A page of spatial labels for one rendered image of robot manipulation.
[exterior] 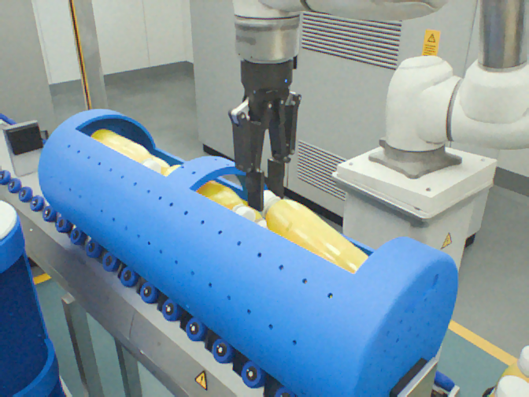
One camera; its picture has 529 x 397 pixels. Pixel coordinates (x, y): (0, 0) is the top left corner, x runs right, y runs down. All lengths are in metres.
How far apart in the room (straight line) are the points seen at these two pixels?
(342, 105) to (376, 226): 1.47
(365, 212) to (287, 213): 0.65
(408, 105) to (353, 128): 1.48
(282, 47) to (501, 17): 0.59
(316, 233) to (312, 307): 0.13
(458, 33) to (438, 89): 1.06
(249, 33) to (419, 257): 0.37
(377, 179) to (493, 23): 0.44
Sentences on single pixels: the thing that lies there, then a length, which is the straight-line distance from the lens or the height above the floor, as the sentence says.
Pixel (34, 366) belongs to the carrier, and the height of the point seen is 0.47.
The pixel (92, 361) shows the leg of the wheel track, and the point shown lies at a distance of 1.81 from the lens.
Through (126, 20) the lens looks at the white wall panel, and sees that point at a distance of 6.11.
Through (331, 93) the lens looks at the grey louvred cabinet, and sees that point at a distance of 2.82.
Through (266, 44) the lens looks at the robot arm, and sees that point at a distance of 0.69.
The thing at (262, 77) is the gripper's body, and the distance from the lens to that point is 0.71.
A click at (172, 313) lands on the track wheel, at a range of 0.99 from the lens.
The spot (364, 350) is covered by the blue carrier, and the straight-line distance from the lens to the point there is 0.63.
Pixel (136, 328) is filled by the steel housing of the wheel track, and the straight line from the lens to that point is 1.12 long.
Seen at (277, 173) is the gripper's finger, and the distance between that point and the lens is 0.81.
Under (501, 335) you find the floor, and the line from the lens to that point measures 2.56.
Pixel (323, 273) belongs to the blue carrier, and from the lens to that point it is 0.67.
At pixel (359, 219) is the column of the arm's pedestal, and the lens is 1.43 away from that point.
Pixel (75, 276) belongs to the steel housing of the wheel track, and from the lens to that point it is 1.32.
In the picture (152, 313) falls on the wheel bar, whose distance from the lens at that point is 1.06.
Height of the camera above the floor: 1.61
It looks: 28 degrees down
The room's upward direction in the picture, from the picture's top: straight up
